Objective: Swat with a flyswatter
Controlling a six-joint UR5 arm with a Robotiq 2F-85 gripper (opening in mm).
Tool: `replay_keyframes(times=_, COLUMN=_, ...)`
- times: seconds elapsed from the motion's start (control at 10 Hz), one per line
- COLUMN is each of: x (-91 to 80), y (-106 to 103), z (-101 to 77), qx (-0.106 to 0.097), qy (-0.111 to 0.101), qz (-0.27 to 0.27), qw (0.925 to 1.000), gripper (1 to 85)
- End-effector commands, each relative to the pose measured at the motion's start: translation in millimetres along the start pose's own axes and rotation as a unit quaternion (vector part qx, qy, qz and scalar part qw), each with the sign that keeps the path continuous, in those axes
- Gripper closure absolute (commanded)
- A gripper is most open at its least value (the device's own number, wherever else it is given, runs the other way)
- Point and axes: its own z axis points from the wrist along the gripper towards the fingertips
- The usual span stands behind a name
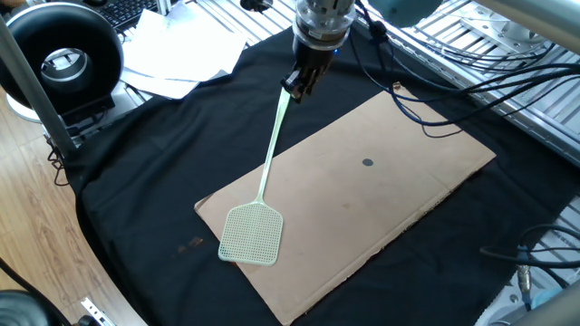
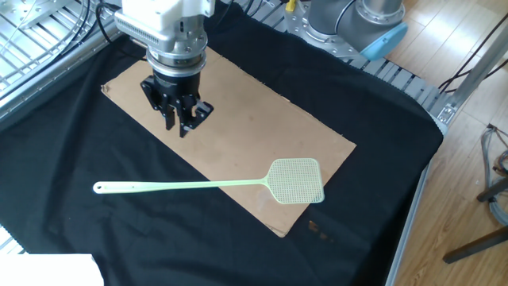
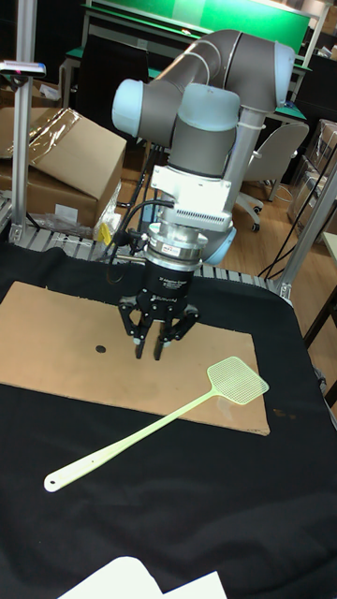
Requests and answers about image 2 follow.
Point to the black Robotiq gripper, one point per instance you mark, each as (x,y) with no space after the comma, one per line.
(178,85)

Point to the pale green plastic flyswatter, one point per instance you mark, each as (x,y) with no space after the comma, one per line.
(295,180)

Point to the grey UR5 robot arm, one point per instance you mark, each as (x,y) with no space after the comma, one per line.
(337,18)

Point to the brown cardboard sheet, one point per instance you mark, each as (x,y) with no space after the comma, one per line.
(258,119)

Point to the black table cloth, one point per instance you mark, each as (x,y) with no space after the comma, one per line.
(79,139)

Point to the yellow plastic item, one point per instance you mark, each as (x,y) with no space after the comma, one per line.
(291,5)

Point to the white paper sheet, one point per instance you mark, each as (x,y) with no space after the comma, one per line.
(47,272)

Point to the dark wooden leg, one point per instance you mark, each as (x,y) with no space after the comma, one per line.
(494,190)
(476,245)

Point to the silver metal bracket plate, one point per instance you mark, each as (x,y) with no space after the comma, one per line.
(43,12)

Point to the aluminium frame post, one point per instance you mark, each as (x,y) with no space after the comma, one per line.
(476,71)

